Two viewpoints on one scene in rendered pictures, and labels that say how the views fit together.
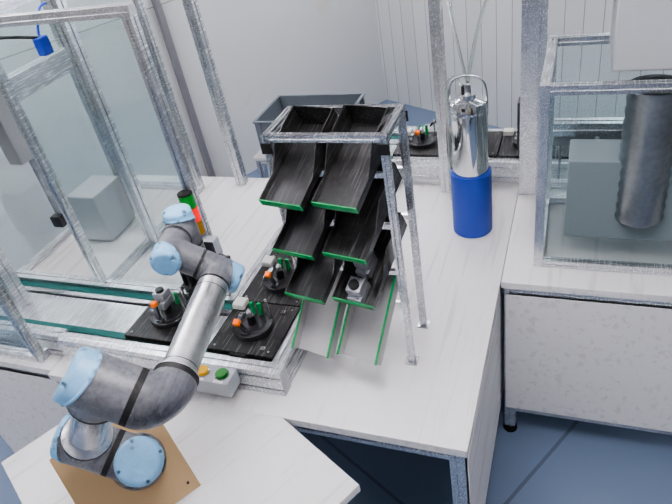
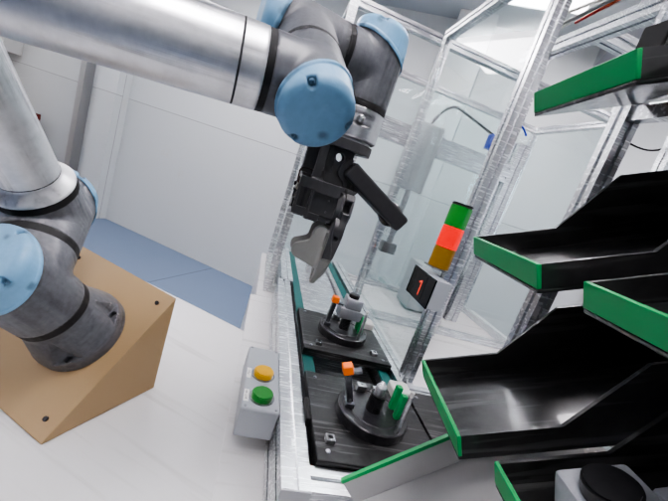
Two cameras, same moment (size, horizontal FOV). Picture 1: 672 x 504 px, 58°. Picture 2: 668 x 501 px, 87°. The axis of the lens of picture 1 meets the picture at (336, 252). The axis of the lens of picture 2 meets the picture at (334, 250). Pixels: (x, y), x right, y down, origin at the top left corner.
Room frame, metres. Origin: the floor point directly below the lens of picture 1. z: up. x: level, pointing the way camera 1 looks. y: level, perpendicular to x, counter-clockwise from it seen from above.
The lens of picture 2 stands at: (1.03, -0.05, 1.38)
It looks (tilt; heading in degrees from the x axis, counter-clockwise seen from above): 11 degrees down; 51
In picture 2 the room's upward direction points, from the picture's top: 19 degrees clockwise
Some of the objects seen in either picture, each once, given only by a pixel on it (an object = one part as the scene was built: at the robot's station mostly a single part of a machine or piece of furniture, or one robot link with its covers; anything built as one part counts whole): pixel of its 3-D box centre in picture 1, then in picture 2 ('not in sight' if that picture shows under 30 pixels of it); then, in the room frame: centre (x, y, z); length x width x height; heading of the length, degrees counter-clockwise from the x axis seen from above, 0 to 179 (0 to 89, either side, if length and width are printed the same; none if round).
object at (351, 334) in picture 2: (169, 313); (342, 330); (1.70, 0.62, 0.98); 0.14 x 0.14 x 0.02
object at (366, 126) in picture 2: not in sight; (353, 127); (1.33, 0.37, 1.45); 0.08 x 0.08 x 0.05
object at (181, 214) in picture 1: (181, 227); (369, 68); (1.33, 0.37, 1.53); 0.09 x 0.08 x 0.11; 168
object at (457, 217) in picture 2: (187, 200); (457, 217); (1.74, 0.44, 1.39); 0.05 x 0.05 x 0.05
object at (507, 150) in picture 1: (528, 134); not in sight; (2.42, -0.96, 1.01); 0.24 x 0.24 x 0.13; 64
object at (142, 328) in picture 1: (171, 317); (340, 336); (1.70, 0.62, 0.96); 0.24 x 0.24 x 0.02; 64
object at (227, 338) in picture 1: (250, 317); (377, 399); (1.55, 0.32, 1.01); 0.24 x 0.24 x 0.13; 64
